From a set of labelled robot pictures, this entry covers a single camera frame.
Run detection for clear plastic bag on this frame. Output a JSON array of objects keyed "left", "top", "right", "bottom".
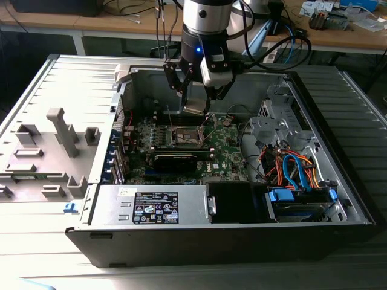
[{"left": 352, "top": 11, "right": 387, "bottom": 33}]

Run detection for metal socket cover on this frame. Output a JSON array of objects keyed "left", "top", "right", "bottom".
[{"left": 198, "top": 113, "right": 218, "bottom": 148}]

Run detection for black and grey PC case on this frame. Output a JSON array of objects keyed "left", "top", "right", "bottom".
[{"left": 65, "top": 62, "right": 379, "bottom": 269}]

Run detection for silver power supply unit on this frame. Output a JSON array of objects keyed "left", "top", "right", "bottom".
[{"left": 89, "top": 184, "right": 212, "bottom": 227}]

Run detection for blue card retention latches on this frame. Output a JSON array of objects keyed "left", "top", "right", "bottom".
[{"left": 102, "top": 128, "right": 125, "bottom": 185}]

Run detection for black Quadro graphics card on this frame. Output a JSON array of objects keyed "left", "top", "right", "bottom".
[{"left": 146, "top": 150, "right": 200, "bottom": 176}]

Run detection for pale blue rounded object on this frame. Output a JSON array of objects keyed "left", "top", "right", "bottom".
[{"left": 16, "top": 277, "right": 60, "bottom": 290}]

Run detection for metal socket locking lever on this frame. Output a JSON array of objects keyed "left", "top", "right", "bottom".
[
  {"left": 166, "top": 103, "right": 175, "bottom": 132},
  {"left": 203, "top": 114, "right": 217, "bottom": 144}
]

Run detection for grey parts rack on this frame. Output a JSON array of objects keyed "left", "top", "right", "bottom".
[{"left": 0, "top": 107, "right": 101, "bottom": 204}]

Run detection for pale blue flat panel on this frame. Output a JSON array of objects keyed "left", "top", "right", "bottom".
[{"left": 243, "top": 19, "right": 273, "bottom": 58}]

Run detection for silver CPU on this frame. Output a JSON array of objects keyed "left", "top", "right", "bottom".
[{"left": 182, "top": 98, "right": 207, "bottom": 116}]

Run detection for blue box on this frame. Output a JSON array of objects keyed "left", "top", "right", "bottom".
[{"left": 339, "top": 0, "right": 379, "bottom": 10}]

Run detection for orange power wire bundle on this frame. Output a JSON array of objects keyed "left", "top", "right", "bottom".
[{"left": 259, "top": 147, "right": 322, "bottom": 190}]

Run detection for green Dell motherboard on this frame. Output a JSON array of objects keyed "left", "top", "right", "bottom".
[{"left": 124, "top": 114, "right": 252, "bottom": 185}]

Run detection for metal drive cage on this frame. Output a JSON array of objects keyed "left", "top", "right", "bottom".
[{"left": 248, "top": 80, "right": 317, "bottom": 152}]

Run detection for blue flat data wire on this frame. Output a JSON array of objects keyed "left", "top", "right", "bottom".
[{"left": 281, "top": 153, "right": 314, "bottom": 192}]

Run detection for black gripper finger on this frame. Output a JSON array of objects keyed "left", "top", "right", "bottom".
[
  {"left": 204, "top": 74, "right": 236, "bottom": 117},
  {"left": 163, "top": 58, "right": 195, "bottom": 112}
]

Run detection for long wooden desk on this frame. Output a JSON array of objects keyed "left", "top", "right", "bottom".
[{"left": 0, "top": 0, "right": 387, "bottom": 57}]

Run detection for black plastic shroud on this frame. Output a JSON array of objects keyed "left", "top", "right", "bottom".
[{"left": 208, "top": 182, "right": 254, "bottom": 225}]

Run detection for CPU socket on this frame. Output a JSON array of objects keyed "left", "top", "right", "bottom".
[{"left": 169, "top": 123, "right": 206, "bottom": 149}]

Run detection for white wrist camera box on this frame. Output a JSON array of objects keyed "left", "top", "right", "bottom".
[{"left": 200, "top": 53, "right": 236, "bottom": 88}]

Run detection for blue hanging cable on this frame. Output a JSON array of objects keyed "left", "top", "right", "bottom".
[{"left": 283, "top": 24, "right": 296, "bottom": 65}]

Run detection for finned CPU cooler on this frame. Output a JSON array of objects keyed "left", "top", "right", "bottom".
[{"left": 308, "top": 8, "right": 330, "bottom": 31}]

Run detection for black monitor stand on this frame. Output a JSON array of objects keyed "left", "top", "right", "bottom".
[{"left": 267, "top": 0, "right": 285, "bottom": 36}]

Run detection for hard disk in blue carrier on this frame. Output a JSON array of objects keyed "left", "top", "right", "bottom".
[{"left": 265, "top": 180, "right": 339, "bottom": 224}]

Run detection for black equipment box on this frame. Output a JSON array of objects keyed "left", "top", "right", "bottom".
[{"left": 10, "top": 0, "right": 101, "bottom": 18}]

